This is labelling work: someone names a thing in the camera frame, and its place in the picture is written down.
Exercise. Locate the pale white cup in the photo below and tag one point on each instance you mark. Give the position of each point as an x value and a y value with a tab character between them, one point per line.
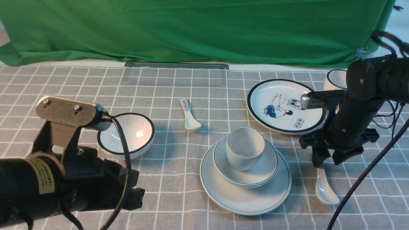
244	148

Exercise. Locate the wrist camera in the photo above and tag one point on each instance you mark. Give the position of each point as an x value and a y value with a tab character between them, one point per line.
321	99
64	119

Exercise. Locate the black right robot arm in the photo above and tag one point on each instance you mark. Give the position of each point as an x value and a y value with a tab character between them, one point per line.
370	83

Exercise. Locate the large pale rimmed plate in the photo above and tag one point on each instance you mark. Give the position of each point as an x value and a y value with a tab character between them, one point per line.
247	202

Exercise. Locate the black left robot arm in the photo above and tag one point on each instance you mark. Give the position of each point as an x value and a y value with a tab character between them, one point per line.
34	188

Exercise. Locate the grey checked tablecloth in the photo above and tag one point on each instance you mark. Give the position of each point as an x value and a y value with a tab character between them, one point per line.
175	198

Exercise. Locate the plain white ceramic spoon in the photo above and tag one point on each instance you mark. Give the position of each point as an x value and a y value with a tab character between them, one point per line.
323	190

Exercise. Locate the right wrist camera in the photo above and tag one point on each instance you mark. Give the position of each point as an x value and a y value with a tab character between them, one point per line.
321	99

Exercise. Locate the pale shallow bowl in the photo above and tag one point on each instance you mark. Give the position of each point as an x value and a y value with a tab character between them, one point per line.
245	172

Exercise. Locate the patterned white ceramic spoon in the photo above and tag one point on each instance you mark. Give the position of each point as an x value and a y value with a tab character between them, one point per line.
190	124

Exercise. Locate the grey metal bar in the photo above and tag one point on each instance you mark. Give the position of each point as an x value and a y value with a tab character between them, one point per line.
178	65

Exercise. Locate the green backdrop cloth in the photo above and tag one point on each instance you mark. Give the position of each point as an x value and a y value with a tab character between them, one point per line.
310	33

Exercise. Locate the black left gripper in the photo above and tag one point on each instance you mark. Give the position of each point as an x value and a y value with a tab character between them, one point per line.
100	190

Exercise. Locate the black rimmed illustrated plate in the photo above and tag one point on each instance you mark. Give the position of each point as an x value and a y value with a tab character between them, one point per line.
276	105

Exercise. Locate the black rimmed white cup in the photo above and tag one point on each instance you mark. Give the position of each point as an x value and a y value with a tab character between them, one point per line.
335	83

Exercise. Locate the black rimmed white bowl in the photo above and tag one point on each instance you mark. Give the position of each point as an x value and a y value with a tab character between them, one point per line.
139	132

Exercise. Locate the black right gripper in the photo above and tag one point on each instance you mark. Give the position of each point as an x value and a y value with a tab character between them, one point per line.
322	149

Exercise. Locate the metal backdrop clip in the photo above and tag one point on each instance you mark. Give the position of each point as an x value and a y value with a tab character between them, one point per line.
362	53

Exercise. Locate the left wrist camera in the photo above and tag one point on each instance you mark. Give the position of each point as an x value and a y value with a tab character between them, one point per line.
64	119

